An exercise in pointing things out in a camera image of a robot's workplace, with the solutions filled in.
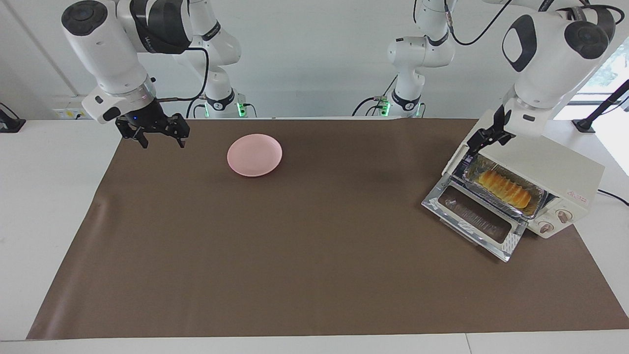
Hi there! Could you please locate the sliced golden bread loaf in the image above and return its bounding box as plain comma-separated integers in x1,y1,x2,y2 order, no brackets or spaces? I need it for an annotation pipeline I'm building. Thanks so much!
478,170,533,209

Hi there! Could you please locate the aluminium foil tray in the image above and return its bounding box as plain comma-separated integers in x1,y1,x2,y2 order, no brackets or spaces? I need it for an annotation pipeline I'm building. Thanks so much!
462,156,547,219

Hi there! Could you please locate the cream toaster oven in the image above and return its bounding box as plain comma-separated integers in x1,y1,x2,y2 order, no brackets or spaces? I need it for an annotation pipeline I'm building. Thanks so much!
442,109,606,240

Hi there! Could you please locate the glass oven door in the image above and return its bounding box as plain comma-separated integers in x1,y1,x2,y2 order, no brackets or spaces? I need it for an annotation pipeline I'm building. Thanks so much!
422,173,527,263

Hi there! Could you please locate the pink round plate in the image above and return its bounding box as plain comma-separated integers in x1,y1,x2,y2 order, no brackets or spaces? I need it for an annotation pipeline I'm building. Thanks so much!
227,134,283,177

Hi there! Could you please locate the bright window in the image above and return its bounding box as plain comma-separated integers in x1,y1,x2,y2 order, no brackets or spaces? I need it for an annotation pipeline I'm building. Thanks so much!
572,37,629,106

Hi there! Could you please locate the brown table mat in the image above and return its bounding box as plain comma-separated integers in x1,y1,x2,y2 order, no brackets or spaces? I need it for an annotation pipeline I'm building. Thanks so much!
26,118,629,341

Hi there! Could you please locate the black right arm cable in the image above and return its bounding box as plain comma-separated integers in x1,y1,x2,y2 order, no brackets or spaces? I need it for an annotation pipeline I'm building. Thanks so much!
157,47,210,103

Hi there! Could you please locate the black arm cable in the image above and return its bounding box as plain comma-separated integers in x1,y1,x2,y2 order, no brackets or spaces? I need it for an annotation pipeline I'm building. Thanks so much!
157,47,210,103
445,0,625,46

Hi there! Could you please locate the white wall power outlet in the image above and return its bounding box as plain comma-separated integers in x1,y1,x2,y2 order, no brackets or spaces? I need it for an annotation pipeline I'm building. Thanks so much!
53,96,94,120

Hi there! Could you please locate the black camera stand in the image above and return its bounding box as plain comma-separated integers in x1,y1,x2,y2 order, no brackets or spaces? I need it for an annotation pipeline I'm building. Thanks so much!
572,79,629,133

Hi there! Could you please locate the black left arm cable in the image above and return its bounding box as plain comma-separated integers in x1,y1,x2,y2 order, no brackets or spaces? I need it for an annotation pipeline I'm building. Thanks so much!
445,0,625,46

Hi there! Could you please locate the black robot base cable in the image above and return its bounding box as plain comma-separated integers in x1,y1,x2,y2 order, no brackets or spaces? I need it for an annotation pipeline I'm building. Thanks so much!
351,75,399,117

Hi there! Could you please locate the black oven power cord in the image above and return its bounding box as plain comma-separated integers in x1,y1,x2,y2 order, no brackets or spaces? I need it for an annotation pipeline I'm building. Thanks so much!
597,189,629,206

